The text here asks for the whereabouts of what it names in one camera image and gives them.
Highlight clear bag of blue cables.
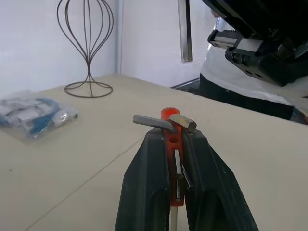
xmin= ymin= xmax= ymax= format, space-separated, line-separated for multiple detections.
xmin=0 ymin=90 xmax=79 ymax=145

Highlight thin dark hex key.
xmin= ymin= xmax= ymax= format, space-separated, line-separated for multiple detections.
xmin=180 ymin=163 xmax=193 ymax=189

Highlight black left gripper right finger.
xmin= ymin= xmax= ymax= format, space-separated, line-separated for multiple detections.
xmin=180 ymin=131 xmax=259 ymax=231

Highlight red plastic hex key holder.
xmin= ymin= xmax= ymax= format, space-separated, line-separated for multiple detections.
xmin=160 ymin=107 xmax=186 ymax=207

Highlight dark wire balloon-shaped stand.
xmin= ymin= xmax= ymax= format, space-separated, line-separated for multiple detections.
xmin=56 ymin=0 xmax=114 ymax=98

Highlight silver metal post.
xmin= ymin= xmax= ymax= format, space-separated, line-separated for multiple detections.
xmin=177 ymin=0 xmax=194 ymax=63

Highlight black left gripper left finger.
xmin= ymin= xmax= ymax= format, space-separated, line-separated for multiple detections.
xmin=115 ymin=127 xmax=174 ymax=231

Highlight dark grey hex key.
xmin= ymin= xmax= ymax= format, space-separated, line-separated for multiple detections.
xmin=133 ymin=114 xmax=178 ymax=134

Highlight person in white shirt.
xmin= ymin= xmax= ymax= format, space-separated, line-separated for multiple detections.
xmin=199 ymin=9 xmax=308 ymax=126

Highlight thick silver hex key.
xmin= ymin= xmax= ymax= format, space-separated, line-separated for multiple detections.
xmin=167 ymin=114 xmax=198 ymax=133

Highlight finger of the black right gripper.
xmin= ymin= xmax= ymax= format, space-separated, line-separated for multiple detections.
xmin=224 ymin=38 xmax=308 ymax=88

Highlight small silver hex key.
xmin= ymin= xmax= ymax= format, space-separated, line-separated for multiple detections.
xmin=174 ymin=149 xmax=184 ymax=201

